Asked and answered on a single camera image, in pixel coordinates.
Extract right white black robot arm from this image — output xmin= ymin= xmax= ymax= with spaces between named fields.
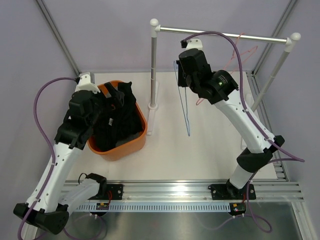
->
xmin=177 ymin=48 xmax=285 ymax=200

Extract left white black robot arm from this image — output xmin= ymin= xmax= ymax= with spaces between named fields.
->
xmin=13 ymin=82 xmax=125 ymax=235

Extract grey shorts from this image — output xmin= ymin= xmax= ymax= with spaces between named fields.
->
xmin=115 ymin=132 xmax=140 ymax=147

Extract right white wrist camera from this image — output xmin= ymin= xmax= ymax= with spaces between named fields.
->
xmin=180 ymin=38 xmax=203 ymax=51

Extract blue wire hanger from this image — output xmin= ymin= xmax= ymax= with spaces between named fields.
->
xmin=173 ymin=60 xmax=191 ymax=137

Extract orange plastic basket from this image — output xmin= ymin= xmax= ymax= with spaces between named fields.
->
xmin=87 ymin=80 xmax=148 ymax=162

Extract white slotted cable duct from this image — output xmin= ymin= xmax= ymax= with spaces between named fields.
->
xmin=75 ymin=202 xmax=231 ymax=213

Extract aluminium mounting rail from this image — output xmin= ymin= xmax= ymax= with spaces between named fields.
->
xmin=62 ymin=181 xmax=305 ymax=203

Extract silver white clothes rack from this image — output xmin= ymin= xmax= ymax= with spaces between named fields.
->
xmin=147 ymin=18 xmax=301 ymax=135

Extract pink wire hanger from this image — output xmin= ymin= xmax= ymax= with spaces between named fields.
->
xmin=195 ymin=32 xmax=258 ymax=106

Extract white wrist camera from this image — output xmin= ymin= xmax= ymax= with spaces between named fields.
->
xmin=180 ymin=38 xmax=203 ymax=51
xmin=75 ymin=72 xmax=101 ymax=94

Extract black shorts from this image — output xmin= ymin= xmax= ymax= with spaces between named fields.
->
xmin=88 ymin=80 xmax=147 ymax=154

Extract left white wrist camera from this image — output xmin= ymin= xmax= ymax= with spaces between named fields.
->
xmin=75 ymin=72 xmax=101 ymax=94

